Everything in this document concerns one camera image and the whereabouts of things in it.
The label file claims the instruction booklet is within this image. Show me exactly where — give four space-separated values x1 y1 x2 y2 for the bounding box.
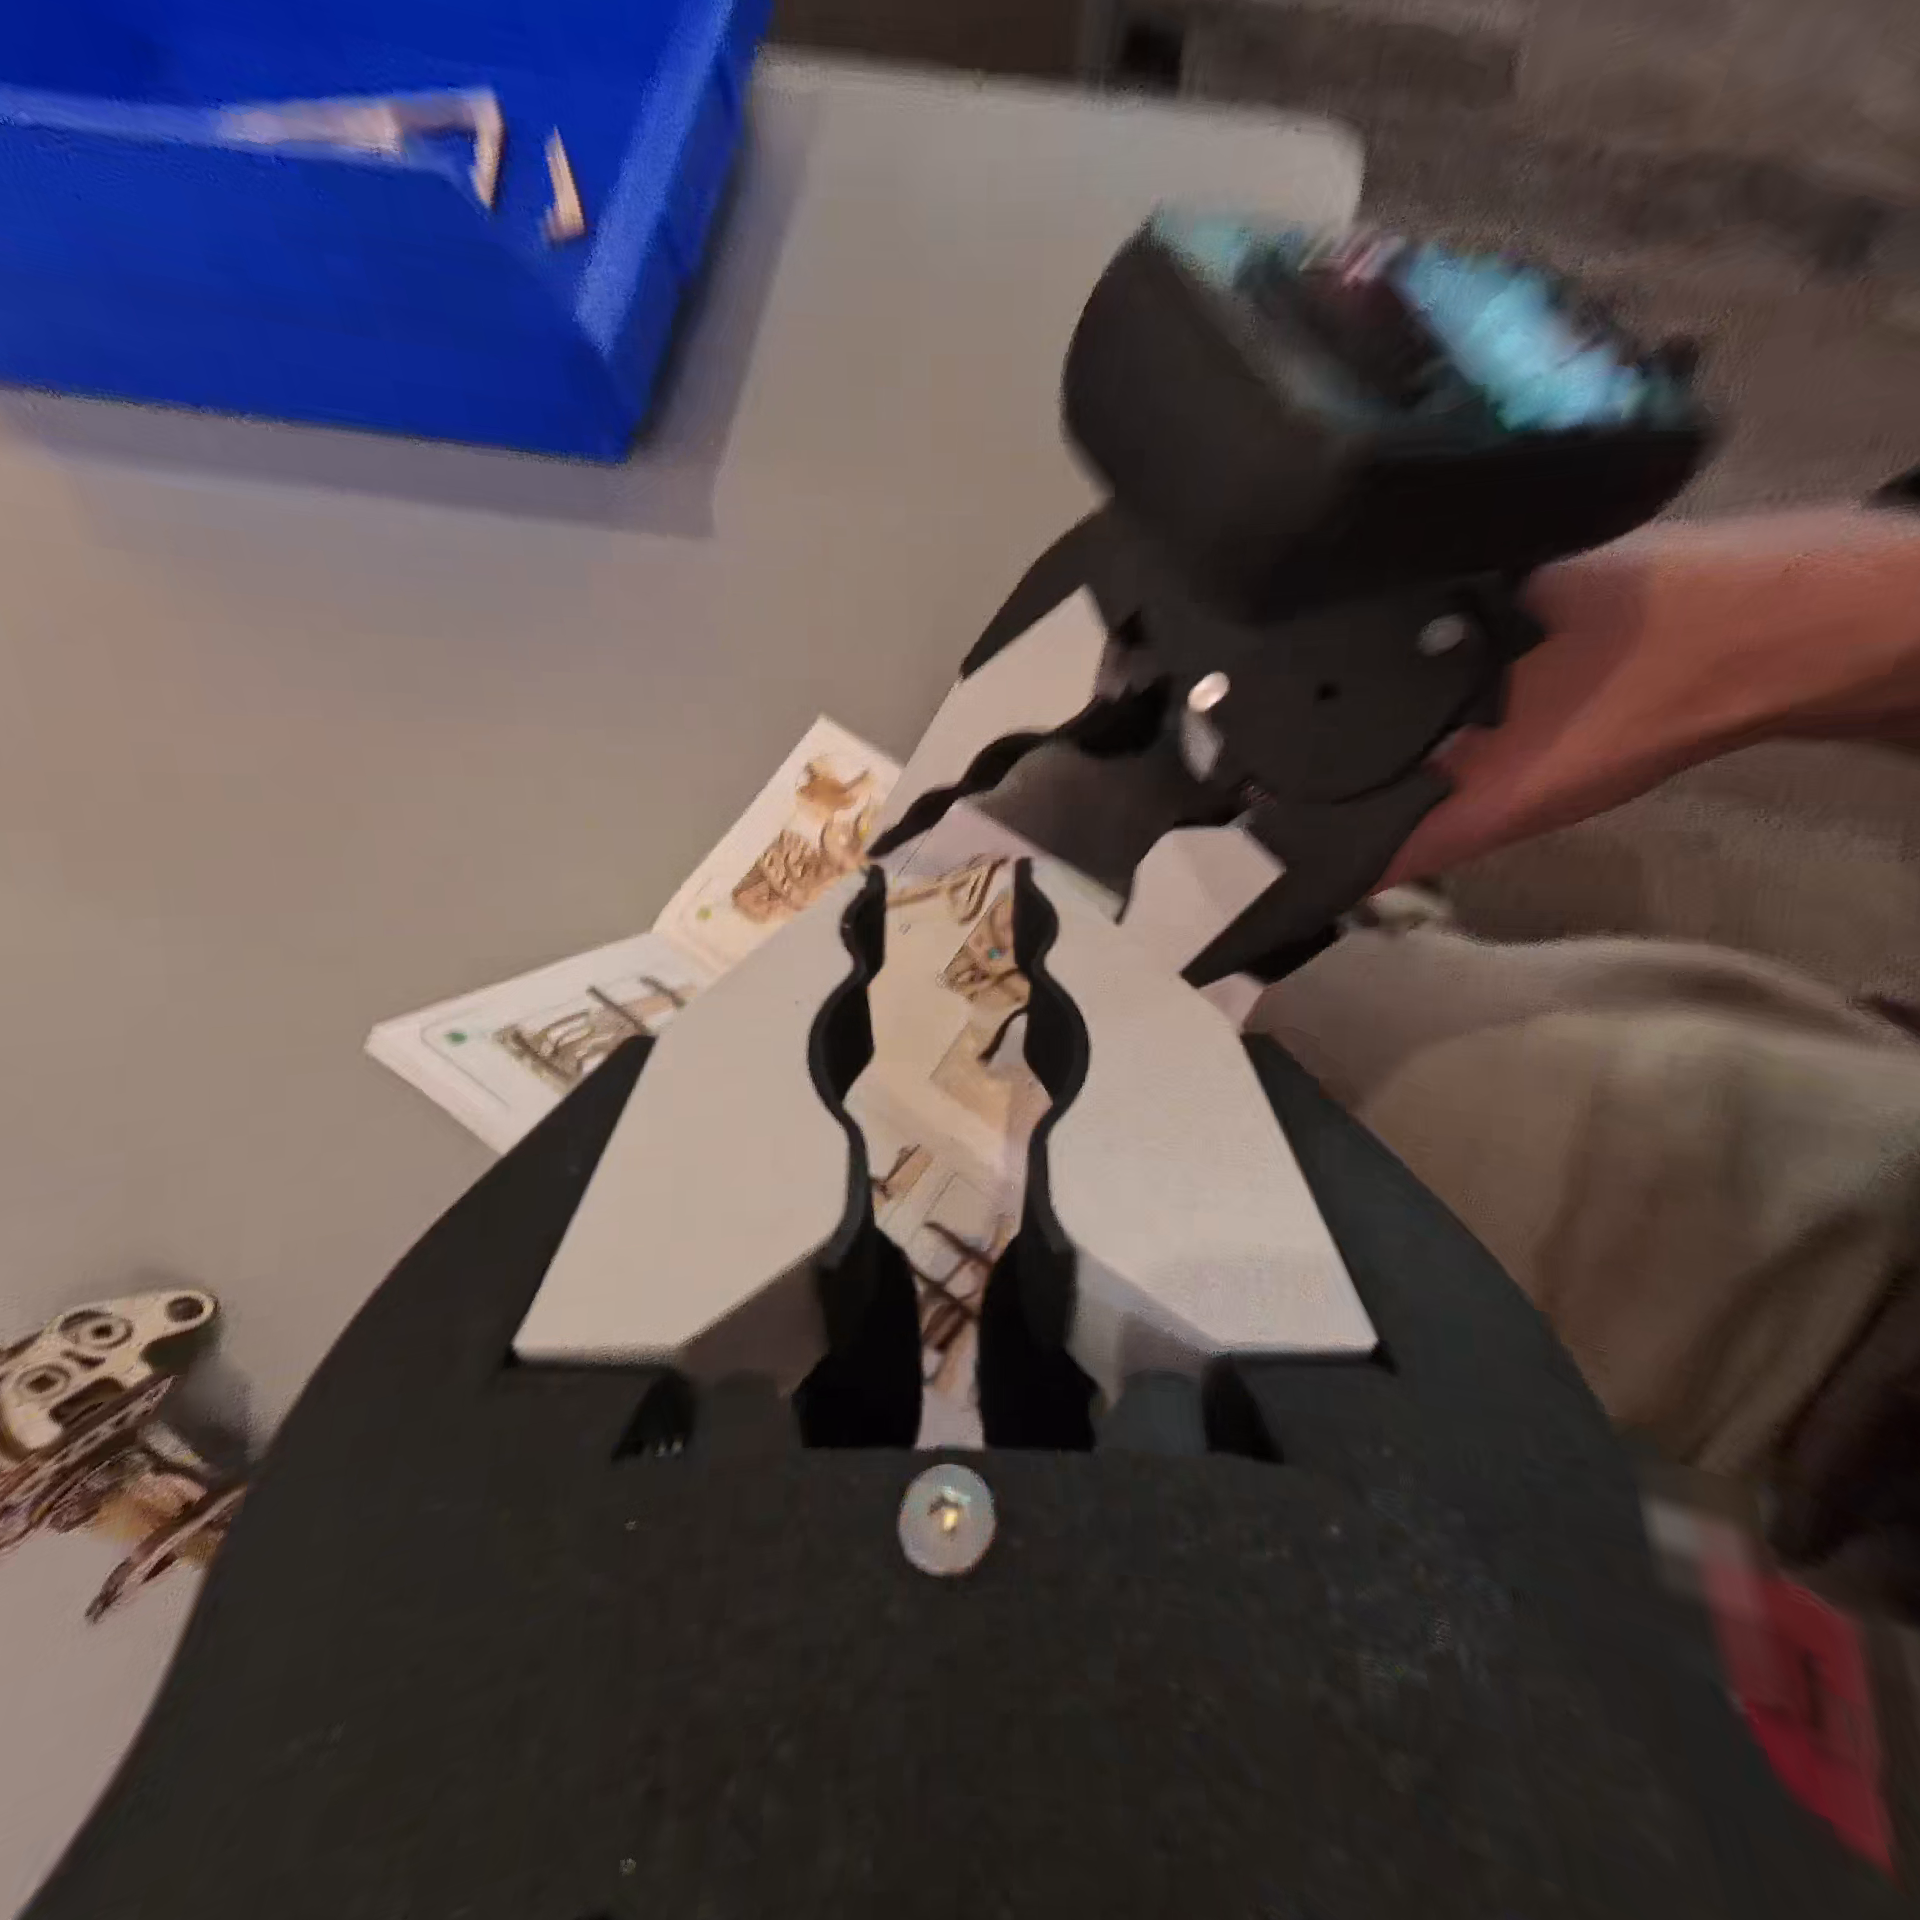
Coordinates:
367 718 1053 1398

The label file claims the wooden model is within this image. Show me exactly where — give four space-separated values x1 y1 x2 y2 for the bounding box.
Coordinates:
0 1287 250 1625

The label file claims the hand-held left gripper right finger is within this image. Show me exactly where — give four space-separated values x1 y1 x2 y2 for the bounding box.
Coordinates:
977 861 1383 1451

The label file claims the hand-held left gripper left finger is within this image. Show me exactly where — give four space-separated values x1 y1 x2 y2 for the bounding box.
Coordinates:
510 862 926 1451

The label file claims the person's right hand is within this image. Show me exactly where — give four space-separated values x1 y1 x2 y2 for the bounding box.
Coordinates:
1380 516 1748 889

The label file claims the red badge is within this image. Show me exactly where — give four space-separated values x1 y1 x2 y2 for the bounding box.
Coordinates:
1650 1501 1898 1870

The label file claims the blue plastic bin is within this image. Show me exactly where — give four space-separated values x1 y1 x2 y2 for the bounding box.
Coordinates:
0 0 776 466

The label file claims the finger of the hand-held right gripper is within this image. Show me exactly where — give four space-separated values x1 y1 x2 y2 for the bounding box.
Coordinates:
975 771 1253 1038
868 676 1117 867

